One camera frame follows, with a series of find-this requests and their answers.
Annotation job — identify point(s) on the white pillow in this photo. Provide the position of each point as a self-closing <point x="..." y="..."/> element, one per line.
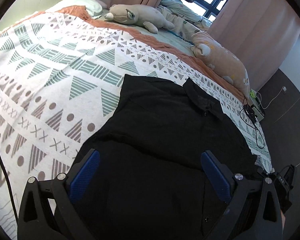
<point x="85" y="3"/>

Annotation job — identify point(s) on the white geometric patterned blanket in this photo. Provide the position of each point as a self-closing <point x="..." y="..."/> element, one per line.
<point x="52" y="80"/>

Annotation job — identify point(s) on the grey-green bed sheet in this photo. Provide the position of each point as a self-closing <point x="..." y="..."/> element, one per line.
<point x="165" y="36"/>

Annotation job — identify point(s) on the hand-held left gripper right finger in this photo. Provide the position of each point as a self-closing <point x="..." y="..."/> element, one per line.
<point x="215" y="175"/>

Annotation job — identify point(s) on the peach plush pillow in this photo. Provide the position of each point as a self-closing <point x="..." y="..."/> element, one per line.
<point x="222" y="57"/>

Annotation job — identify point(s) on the black shirt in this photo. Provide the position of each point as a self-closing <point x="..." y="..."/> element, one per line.
<point x="152" y="135"/>

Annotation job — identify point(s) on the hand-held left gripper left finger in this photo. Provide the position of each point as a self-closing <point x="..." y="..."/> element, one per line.
<point x="86" y="172"/>

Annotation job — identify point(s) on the pale floral quilt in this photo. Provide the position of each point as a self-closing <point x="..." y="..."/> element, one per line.
<point x="180" y="11"/>

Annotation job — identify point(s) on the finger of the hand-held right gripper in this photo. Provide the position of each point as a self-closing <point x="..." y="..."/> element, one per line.
<point x="265" y="172"/>

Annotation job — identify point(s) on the person's right forearm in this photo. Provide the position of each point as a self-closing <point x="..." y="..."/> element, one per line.
<point x="283" y="226"/>

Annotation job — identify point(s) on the grey plush animal toy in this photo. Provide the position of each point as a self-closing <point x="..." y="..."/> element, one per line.
<point x="137" y="16"/>

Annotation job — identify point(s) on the small electronic device box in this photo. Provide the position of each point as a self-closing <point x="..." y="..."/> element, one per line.
<point x="256" y="105"/>

